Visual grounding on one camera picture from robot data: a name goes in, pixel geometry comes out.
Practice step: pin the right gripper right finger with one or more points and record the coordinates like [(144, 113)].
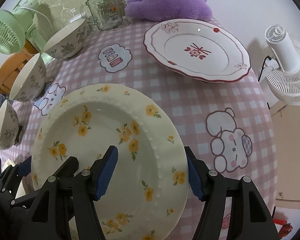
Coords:
[(249, 216)]

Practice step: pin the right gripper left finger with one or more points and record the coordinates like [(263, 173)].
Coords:
[(86, 188)]

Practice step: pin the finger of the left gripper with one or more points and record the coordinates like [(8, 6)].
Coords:
[(23, 169)]

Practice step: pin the floral ceramic bowl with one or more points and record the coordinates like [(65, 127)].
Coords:
[(30, 81), (9, 126), (68, 41)]

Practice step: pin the cream plate yellow flowers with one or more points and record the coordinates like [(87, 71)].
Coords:
[(127, 155)]

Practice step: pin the white plate red rim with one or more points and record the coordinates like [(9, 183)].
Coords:
[(197, 49)]

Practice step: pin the pink checkered tablecloth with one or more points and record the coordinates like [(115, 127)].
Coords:
[(226, 125)]

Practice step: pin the green desk fan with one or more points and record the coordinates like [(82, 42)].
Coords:
[(17, 27)]

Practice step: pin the white floor fan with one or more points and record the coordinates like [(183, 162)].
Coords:
[(283, 78)]

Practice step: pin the glass jar black lid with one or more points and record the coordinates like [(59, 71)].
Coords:
[(106, 14)]

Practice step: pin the purple plush toy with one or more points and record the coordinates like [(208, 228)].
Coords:
[(163, 10)]

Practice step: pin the beige cartoon wall mat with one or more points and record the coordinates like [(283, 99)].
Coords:
[(56, 13)]

